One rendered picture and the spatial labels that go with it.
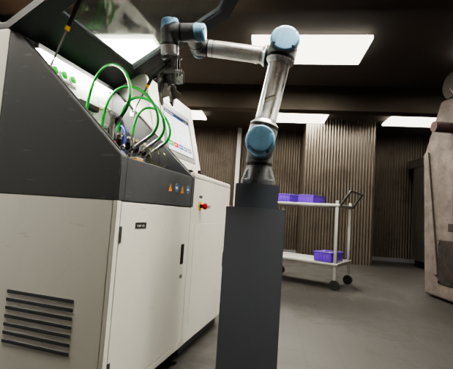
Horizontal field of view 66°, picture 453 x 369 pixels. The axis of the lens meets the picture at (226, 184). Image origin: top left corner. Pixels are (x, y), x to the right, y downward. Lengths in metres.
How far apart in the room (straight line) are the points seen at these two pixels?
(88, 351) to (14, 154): 0.79
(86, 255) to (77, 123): 0.48
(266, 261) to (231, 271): 0.14
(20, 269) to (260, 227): 0.92
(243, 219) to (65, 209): 0.67
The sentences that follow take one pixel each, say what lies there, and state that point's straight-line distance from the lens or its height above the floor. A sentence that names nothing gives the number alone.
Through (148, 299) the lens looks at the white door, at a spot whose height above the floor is 0.39.
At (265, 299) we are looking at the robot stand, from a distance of 1.46.
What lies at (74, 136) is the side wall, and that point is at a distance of 1.42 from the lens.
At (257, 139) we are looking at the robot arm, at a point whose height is 1.06.
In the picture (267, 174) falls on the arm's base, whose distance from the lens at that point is 1.51.
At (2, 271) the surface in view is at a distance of 1.61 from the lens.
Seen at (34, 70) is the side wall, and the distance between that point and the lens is 1.64.
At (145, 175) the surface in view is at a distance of 1.43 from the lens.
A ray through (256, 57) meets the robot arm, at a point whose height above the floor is 1.47.
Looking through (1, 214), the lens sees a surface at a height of 0.71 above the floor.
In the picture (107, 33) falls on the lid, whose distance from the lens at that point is 1.93.
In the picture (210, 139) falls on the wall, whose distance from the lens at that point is 7.97.
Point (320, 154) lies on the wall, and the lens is 6.82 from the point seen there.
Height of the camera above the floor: 0.77
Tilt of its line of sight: 5 degrees up
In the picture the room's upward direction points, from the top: 4 degrees clockwise
